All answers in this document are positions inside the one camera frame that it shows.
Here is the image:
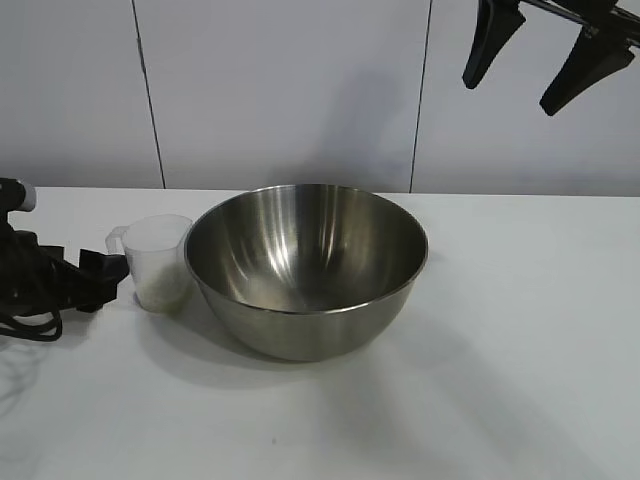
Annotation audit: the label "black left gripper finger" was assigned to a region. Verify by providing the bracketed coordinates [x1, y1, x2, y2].
[80, 247, 129, 275]
[76, 273, 124, 313]

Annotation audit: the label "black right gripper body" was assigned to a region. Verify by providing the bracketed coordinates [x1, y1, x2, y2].
[519, 0, 640, 49]

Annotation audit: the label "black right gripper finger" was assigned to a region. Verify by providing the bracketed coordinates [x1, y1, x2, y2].
[538, 29, 636, 118]
[462, 0, 528, 91]

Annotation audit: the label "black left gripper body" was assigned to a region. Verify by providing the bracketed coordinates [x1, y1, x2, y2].
[0, 222, 85, 312]

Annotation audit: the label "clear plastic measuring cup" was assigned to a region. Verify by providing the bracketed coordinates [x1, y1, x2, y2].
[104, 213, 195, 315]

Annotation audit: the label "white rice grains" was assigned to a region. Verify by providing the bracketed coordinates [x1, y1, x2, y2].
[137, 264, 194, 315]

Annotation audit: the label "stainless steel mixing bowl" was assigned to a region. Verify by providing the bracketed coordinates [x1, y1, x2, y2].
[183, 183, 431, 364]

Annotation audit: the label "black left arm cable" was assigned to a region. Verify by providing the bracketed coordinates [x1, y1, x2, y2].
[0, 297, 64, 347]

